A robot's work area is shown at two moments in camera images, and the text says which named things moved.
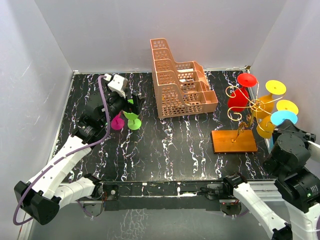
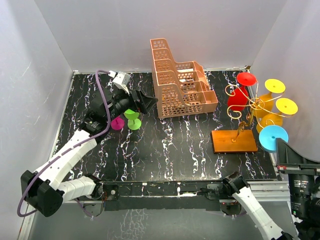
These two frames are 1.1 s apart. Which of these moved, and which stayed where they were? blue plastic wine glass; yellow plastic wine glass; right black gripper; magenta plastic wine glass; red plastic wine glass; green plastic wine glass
Moved: blue plastic wine glass; right black gripper
Stayed: red plastic wine glass; yellow plastic wine glass; magenta plastic wine glass; green plastic wine glass
